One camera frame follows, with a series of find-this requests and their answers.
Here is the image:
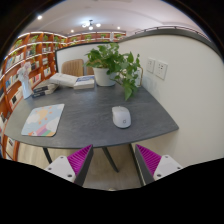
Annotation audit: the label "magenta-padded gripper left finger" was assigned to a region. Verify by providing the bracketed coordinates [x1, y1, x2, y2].
[44, 143, 95, 187]

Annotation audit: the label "multi-bulb ceiling lamp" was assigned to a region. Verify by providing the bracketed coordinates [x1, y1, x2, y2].
[81, 19, 102, 31]

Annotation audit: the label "white computer mouse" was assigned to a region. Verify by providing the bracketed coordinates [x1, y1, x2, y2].
[111, 105, 132, 129]

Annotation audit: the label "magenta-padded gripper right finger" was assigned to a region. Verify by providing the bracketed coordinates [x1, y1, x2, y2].
[134, 143, 184, 186]

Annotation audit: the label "blue and white book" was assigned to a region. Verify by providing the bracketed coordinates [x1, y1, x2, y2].
[73, 75, 96, 90]

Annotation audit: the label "orange wooden bookshelf unit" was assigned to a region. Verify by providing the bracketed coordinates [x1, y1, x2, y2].
[0, 30, 127, 160]

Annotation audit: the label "white wall socket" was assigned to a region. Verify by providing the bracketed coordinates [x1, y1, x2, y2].
[154, 59, 169, 80]
[145, 57, 156, 74]

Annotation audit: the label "recessed ceiling lights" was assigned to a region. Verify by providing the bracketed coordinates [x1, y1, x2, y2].
[36, 14, 123, 34]

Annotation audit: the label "thick dark hardcover book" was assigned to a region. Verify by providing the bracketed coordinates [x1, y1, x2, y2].
[33, 83, 60, 95]
[31, 89, 56, 100]

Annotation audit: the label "green plant in white pot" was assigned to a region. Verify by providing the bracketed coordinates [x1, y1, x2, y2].
[83, 42, 143, 102]

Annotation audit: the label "pastel sun cloud mouse pad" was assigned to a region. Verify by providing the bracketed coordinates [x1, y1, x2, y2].
[20, 103, 66, 138]

